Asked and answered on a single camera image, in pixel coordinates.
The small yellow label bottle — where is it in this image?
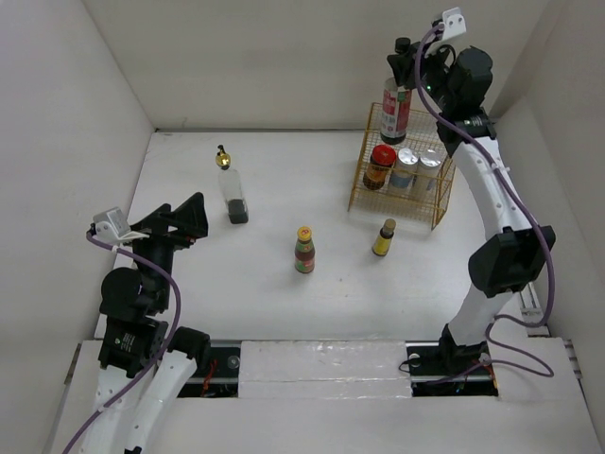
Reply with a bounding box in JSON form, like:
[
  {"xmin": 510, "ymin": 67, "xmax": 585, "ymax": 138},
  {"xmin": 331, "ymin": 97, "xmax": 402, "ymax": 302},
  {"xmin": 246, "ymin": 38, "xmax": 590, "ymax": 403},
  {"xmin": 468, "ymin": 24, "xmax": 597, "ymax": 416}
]
[{"xmin": 372, "ymin": 218, "xmax": 396, "ymax": 256}]

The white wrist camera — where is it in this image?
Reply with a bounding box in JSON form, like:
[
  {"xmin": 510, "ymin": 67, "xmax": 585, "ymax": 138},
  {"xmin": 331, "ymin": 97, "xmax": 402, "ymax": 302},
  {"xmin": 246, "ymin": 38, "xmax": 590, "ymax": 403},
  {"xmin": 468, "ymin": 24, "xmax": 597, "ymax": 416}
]
[
  {"xmin": 93, "ymin": 207, "xmax": 131, "ymax": 245},
  {"xmin": 427, "ymin": 7, "xmax": 467, "ymax": 54}
]

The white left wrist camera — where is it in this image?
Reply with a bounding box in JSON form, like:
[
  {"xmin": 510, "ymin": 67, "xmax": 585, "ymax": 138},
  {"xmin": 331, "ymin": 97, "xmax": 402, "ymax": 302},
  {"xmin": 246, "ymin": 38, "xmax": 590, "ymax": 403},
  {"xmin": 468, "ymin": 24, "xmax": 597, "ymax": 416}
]
[{"xmin": 93, "ymin": 207, "xmax": 131, "ymax": 245}]

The gold wire mesh rack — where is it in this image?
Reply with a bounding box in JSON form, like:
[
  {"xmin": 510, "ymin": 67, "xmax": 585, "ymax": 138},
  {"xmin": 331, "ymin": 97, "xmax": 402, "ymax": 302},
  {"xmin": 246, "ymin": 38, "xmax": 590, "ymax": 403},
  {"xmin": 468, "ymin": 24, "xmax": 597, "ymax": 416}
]
[{"xmin": 348, "ymin": 102, "xmax": 456, "ymax": 228}]

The black cap vinegar bottle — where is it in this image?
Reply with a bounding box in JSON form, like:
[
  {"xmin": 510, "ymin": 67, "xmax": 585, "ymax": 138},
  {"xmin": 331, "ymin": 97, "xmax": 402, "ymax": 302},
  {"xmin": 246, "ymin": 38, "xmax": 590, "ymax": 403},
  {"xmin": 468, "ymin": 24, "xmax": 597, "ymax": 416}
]
[{"xmin": 380, "ymin": 37, "xmax": 412, "ymax": 145}]

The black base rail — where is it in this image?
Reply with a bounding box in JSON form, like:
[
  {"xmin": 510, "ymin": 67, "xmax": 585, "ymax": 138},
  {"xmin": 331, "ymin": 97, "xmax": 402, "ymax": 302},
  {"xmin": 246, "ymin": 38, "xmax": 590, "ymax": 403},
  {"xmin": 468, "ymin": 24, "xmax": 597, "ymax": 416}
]
[{"xmin": 179, "ymin": 340, "xmax": 498, "ymax": 400}]

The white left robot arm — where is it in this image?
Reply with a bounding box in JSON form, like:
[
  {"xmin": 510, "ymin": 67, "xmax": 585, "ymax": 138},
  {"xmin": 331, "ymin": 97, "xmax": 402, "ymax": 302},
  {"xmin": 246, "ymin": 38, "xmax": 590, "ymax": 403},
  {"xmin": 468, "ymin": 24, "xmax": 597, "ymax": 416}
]
[{"xmin": 64, "ymin": 192, "xmax": 211, "ymax": 453}]

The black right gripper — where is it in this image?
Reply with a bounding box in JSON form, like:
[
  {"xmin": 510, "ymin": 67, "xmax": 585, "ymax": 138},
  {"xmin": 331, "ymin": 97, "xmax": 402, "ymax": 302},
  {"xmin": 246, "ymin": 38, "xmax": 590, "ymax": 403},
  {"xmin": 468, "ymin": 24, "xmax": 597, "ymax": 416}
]
[{"xmin": 388, "ymin": 37, "xmax": 458, "ymax": 112}]

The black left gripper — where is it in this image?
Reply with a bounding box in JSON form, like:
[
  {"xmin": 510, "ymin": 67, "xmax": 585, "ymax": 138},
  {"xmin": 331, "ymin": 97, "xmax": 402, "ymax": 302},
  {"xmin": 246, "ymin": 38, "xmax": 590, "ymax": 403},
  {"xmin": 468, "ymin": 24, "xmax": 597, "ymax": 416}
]
[{"xmin": 121, "ymin": 190, "xmax": 208, "ymax": 308}]

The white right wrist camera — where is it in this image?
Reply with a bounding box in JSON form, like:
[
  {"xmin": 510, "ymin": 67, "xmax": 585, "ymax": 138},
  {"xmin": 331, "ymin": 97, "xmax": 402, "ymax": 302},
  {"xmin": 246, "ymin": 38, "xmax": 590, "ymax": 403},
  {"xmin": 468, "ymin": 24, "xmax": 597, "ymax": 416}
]
[{"xmin": 427, "ymin": 7, "xmax": 467, "ymax": 54}]

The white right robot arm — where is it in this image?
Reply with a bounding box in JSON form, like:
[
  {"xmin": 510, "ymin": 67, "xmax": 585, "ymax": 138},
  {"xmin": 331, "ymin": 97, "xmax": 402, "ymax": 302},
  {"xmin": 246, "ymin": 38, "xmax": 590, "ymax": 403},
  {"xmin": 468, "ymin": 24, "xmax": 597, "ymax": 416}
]
[{"xmin": 387, "ymin": 36, "xmax": 556, "ymax": 381}]

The yellow cap red sauce bottle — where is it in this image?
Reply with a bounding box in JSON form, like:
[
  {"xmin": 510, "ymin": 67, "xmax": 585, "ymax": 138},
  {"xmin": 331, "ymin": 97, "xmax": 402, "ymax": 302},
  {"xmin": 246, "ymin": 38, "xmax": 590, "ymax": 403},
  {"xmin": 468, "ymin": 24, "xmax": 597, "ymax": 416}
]
[{"xmin": 294, "ymin": 226, "xmax": 315, "ymax": 273}]

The silver lid salt shaker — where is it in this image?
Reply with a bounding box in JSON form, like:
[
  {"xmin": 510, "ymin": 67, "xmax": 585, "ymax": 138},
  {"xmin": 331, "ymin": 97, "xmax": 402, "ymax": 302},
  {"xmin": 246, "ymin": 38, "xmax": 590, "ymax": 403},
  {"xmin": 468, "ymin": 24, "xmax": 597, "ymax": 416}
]
[{"xmin": 388, "ymin": 148, "xmax": 419, "ymax": 196}]

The clear gold spout oil bottle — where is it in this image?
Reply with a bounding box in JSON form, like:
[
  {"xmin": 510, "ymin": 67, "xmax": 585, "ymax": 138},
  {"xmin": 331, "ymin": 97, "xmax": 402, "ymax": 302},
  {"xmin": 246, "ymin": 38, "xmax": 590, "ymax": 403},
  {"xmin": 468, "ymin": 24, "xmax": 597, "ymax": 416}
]
[{"xmin": 216, "ymin": 145, "xmax": 249, "ymax": 225}]

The silver lid spice shaker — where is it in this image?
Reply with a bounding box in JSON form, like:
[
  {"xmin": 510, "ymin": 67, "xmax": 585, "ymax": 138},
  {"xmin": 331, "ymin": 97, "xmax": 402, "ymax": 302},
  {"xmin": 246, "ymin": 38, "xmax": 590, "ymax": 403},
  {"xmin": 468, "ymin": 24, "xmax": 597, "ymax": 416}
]
[{"xmin": 412, "ymin": 149, "xmax": 442, "ymax": 199}]

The red lid chili sauce jar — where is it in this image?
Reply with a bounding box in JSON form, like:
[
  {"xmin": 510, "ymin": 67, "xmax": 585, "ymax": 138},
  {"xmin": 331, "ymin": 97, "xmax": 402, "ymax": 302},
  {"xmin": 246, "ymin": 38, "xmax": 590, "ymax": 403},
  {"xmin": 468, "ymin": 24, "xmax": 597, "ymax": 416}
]
[{"xmin": 363, "ymin": 144, "xmax": 397, "ymax": 190}]

